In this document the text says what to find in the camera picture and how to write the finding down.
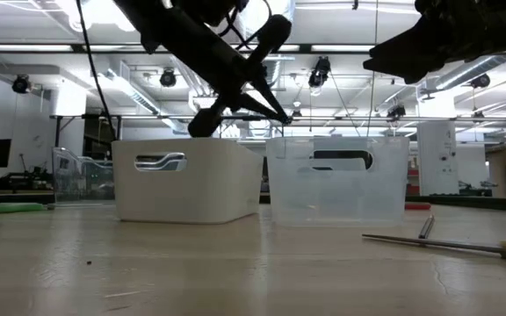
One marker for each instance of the overhead light bar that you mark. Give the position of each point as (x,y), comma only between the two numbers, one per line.
(38,47)

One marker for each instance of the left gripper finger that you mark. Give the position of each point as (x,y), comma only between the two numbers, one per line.
(257,109)
(270,98)

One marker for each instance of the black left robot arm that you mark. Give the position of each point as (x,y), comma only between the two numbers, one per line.
(178,30)

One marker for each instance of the white column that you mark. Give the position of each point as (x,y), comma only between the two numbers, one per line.
(437,158)

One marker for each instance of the white plastic bin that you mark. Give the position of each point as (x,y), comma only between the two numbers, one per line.
(191,193)

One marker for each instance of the black ceiling lamp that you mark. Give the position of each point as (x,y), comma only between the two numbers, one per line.
(480,81)
(21,84)
(396,112)
(168,79)
(321,70)

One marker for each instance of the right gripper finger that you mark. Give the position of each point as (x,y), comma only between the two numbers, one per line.
(406,69)
(411,44)

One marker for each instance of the clear acrylic holder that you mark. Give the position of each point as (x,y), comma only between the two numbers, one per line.
(81,180)

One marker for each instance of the translucent plastic bin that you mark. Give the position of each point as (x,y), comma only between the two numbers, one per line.
(336,197)

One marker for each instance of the thin dark paintbrush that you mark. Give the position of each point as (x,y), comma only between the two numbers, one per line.
(427,226)

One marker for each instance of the red shelf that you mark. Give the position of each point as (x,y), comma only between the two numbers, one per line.
(412,174)

